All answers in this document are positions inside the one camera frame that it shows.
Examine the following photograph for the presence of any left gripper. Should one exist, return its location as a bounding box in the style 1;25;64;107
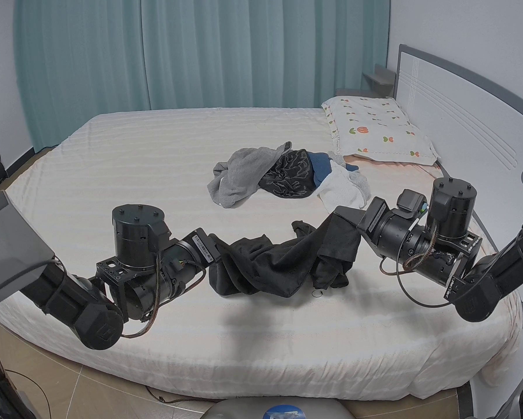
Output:
124;230;222;318

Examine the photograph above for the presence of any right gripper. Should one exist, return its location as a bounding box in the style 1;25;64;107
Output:
334;197;456;287

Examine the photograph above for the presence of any black T-shirt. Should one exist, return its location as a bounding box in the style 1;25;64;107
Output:
208;211;361;298

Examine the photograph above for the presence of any bed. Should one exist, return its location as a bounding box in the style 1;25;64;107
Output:
0;44;523;401

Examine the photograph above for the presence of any white garment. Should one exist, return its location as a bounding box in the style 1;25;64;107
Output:
317;164;371;215

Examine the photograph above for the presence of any dark blue garment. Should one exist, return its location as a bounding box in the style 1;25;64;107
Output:
309;152;360;187

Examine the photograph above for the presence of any black patterned garment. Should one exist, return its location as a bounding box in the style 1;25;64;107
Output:
258;149;316;200

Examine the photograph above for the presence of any white printed pillow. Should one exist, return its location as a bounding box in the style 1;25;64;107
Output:
322;95;437;166

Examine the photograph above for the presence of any grey garment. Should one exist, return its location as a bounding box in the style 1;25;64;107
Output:
207;142;292;209

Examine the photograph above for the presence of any grey bedside table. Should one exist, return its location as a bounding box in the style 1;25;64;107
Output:
336;65;396;99

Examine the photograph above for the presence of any blue-green curtain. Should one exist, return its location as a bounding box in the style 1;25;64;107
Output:
141;0;391;111
15;0;151;150

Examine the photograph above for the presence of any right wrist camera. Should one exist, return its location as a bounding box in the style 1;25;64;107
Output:
396;189;429;218

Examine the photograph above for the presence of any black cable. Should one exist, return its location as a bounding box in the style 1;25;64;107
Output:
146;384;210;406

